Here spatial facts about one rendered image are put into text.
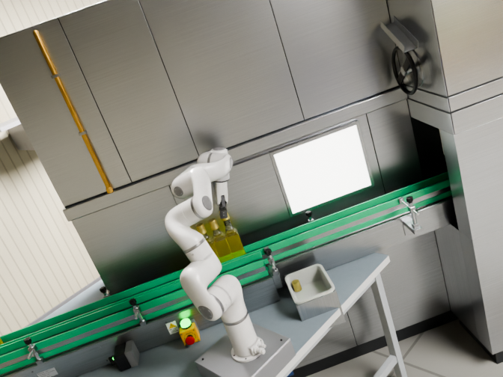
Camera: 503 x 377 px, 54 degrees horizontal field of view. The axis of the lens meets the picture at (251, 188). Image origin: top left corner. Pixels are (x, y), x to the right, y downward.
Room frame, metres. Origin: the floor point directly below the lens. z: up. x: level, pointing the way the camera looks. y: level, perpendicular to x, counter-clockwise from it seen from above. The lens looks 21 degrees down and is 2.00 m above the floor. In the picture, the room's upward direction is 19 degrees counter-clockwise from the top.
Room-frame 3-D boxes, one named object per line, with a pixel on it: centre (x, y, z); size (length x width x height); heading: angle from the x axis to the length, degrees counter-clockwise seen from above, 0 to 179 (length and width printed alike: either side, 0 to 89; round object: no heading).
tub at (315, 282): (1.75, -0.09, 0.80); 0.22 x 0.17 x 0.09; 2
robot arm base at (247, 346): (1.46, 0.20, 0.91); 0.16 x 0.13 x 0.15; 47
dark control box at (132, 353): (1.75, 0.73, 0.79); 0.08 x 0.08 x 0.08; 2
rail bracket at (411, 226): (1.86, -0.62, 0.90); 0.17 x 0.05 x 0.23; 2
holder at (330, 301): (1.77, -0.09, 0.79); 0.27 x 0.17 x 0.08; 2
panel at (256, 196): (2.11, -0.11, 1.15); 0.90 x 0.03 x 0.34; 92
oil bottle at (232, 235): (1.97, 0.15, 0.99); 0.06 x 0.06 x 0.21; 2
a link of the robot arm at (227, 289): (1.47, 0.21, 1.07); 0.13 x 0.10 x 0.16; 139
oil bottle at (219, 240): (1.96, 0.21, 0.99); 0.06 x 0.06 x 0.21; 1
